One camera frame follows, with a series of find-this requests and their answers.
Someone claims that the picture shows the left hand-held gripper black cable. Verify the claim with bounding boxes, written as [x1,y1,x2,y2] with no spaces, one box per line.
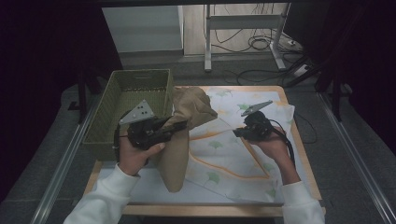
[112,109,134,163]

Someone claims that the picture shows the white cabinet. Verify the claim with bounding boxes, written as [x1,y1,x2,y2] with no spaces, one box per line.
[102,5,185,54]

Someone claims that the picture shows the green woven basket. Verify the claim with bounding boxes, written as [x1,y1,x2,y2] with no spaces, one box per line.
[81,68,176,161]

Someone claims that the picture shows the white power strip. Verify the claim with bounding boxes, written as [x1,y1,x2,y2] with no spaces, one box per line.
[292,63,310,77]

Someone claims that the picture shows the bundle of black floor cables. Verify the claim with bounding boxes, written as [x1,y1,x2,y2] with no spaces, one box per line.
[211,3,302,54]

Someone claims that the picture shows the hand-held gripper black cable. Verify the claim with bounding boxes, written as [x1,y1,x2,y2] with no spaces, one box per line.
[268,119,297,166]
[112,109,134,163]

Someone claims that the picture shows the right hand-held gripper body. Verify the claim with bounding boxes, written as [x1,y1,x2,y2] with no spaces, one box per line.
[240,99,276,142]

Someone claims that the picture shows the white metal desk frame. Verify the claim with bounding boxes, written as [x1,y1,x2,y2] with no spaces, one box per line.
[204,3,292,73]

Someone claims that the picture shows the tan cloth pants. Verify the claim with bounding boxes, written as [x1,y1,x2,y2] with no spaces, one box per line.
[148,86,219,194]

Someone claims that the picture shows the person's right hand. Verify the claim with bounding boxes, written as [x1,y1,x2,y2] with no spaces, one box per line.
[247,125,296,172]

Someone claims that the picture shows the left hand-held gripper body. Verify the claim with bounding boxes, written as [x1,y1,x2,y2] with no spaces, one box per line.
[119,99,167,151]

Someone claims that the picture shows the right hand-held gripper black cable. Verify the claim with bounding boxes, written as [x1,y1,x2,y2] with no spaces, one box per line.
[268,119,297,166]

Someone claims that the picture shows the metal floor rail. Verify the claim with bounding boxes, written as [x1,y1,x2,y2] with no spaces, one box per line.
[317,91,396,224]
[29,94,101,224]

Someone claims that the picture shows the dark metal stand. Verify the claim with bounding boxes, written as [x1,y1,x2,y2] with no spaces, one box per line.
[314,52,354,123]
[67,59,106,125]

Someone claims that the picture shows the white table mat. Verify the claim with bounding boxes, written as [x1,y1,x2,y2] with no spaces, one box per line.
[129,91,308,205]

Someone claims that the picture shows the person's left hand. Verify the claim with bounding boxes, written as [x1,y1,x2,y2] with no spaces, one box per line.
[118,135,166,177]

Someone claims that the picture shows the thin black floor cable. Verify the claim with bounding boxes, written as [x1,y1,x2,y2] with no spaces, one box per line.
[293,111,318,145]

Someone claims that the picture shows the leaf print mesh laundry bag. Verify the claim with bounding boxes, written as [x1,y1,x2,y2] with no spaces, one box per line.
[183,87,296,203]

